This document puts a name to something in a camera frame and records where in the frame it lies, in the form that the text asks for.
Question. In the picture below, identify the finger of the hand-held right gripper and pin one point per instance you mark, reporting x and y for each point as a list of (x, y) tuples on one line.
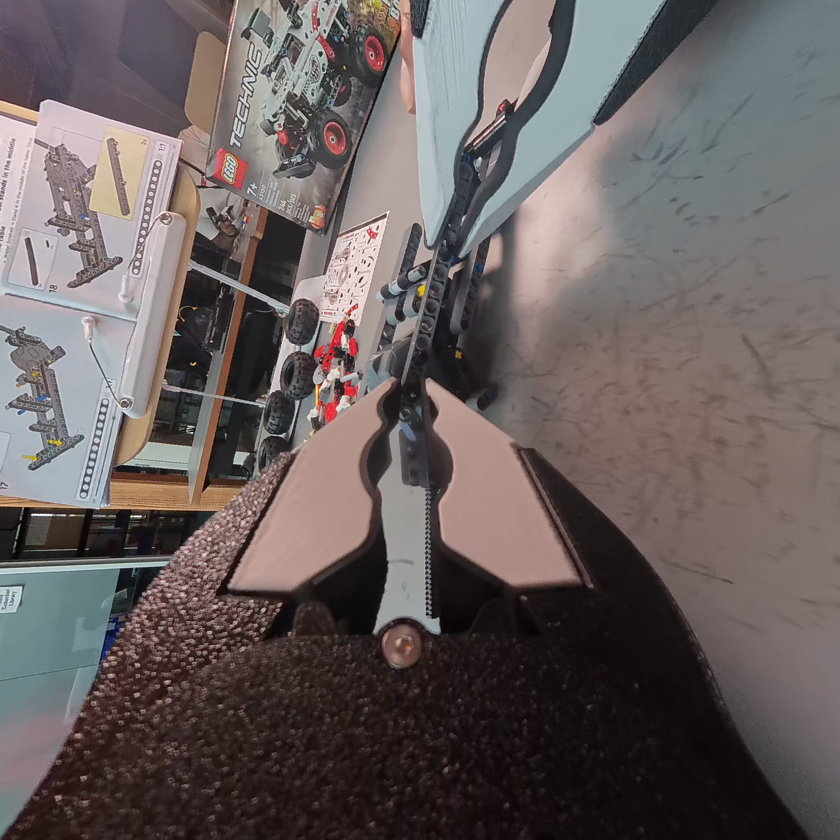
[(453, 66), (578, 79)]

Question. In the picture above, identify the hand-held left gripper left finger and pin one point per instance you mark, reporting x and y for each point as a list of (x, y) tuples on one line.
[(309, 525)]

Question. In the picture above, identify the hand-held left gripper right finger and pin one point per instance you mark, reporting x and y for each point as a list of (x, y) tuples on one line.
[(505, 525)]

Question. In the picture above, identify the pile of red white bricks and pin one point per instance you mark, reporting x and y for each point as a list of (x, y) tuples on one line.
[(337, 361)]

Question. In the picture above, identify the grey toy brick chassis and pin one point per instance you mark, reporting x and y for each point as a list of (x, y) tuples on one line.
[(440, 282)]

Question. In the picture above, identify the grey desk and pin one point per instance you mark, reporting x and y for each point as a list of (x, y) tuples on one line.
[(683, 394)]

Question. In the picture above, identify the black toy tyre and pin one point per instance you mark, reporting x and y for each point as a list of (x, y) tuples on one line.
[(280, 414), (302, 322), (272, 454), (298, 374)]

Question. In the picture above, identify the wooden table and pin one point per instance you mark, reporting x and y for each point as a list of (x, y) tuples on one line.
[(171, 492)]

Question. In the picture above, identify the toy truck cardboard box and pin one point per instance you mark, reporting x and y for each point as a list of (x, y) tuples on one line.
[(302, 92)]

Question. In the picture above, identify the white sticker sheet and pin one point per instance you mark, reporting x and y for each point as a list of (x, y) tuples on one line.
[(355, 269)]

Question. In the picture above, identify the white and wooden book stand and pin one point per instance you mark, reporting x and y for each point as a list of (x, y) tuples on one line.
[(155, 315)]

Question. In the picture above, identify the building instruction booklet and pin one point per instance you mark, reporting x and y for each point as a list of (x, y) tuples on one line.
[(66, 263)]

